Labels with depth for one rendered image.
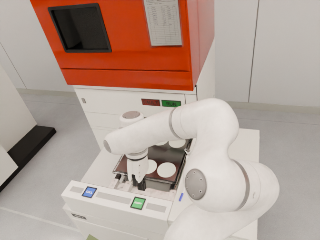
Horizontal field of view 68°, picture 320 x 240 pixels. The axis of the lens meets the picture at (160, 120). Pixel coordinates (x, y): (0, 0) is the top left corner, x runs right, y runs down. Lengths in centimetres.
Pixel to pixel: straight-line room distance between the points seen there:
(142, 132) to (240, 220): 34
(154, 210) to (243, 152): 53
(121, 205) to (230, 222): 69
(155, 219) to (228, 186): 71
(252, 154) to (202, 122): 78
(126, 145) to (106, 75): 75
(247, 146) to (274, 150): 139
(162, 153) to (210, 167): 98
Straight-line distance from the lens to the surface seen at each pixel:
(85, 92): 165
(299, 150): 277
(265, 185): 51
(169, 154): 138
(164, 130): 64
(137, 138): 71
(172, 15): 112
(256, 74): 293
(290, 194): 239
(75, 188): 131
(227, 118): 52
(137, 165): 88
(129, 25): 121
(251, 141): 135
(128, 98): 150
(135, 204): 114
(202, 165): 43
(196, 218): 56
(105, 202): 120
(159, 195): 124
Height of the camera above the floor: 190
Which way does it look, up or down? 38 degrees down
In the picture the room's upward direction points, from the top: 11 degrees counter-clockwise
